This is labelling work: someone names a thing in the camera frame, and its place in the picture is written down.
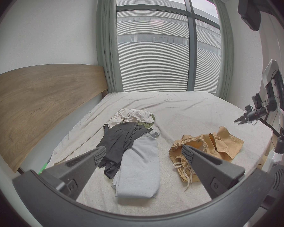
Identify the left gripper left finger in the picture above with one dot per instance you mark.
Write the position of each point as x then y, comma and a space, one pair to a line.
80, 171

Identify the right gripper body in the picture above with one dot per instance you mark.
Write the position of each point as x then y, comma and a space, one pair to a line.
256, 115

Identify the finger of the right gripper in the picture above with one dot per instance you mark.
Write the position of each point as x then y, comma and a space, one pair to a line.
243, 122
241, 118

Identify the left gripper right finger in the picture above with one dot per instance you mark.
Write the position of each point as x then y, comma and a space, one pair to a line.
208, 171

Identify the tan shorts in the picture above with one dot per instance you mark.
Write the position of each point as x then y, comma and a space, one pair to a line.
224, 143

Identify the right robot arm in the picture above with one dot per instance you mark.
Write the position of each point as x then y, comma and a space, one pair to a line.
273, 103

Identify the bed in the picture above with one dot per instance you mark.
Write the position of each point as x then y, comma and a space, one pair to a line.
179, 107

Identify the black garment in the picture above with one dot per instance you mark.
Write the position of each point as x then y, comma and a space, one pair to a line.
118, 141

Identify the pale blue garment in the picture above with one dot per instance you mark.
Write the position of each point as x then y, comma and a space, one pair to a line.
139, 169

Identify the green garment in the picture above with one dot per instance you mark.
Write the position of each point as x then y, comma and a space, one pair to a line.
146, 125

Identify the white garment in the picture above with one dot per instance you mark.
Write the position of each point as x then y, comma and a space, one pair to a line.
132, 115

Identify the window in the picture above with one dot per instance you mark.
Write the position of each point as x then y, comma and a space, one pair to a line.
156, 67

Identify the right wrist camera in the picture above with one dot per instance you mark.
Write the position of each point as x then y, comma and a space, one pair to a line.
248, 108

